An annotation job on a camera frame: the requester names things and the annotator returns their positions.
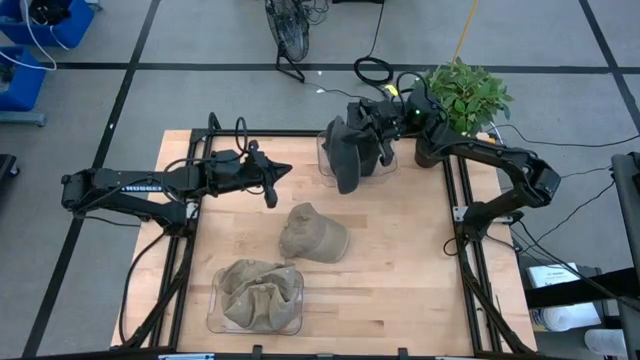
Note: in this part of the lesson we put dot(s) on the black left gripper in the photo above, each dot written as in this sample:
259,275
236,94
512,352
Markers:
255,172

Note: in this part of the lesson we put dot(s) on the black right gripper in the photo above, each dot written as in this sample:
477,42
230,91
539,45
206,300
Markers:
385,122

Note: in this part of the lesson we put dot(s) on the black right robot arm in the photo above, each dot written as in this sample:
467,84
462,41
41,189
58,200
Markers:
500,155

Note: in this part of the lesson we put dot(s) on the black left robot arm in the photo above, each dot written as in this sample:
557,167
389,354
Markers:
125,185

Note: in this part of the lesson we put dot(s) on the clear plastic bin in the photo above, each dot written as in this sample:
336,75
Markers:
385,172
214,327

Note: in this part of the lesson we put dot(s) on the black plant pot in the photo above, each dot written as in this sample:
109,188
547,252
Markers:
425,157

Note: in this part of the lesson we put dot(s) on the green leafy plant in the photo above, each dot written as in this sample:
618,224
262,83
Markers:
470,97

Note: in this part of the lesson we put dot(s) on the black floor fan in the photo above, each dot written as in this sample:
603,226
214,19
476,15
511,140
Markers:
287,25

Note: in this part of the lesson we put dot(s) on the yellow pole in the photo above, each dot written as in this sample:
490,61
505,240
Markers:
465,32

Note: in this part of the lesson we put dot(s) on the white booklet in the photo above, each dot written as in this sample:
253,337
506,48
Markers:
550,275

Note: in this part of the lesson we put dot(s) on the blue storage bin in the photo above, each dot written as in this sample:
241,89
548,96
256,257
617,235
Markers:
27,85
75,30

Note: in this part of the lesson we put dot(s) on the grey cart base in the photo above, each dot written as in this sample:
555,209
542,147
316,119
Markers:
22,118

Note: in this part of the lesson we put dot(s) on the black shelf bar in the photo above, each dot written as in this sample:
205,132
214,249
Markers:
575,295

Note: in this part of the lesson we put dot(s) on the dark side cart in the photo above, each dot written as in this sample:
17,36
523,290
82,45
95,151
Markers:
625,200

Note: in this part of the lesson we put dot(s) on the black chair base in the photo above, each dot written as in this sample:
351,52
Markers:
7,165

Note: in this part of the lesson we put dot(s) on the white paper roll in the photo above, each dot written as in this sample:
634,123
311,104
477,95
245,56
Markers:
570,317

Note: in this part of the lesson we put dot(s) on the black tangled equipment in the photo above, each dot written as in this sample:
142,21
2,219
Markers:
50,10

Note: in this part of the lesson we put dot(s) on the black aluminium table frame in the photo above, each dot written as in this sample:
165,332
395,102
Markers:
270,133

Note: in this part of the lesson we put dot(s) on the silver bracket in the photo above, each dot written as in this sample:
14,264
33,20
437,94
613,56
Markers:
185,357

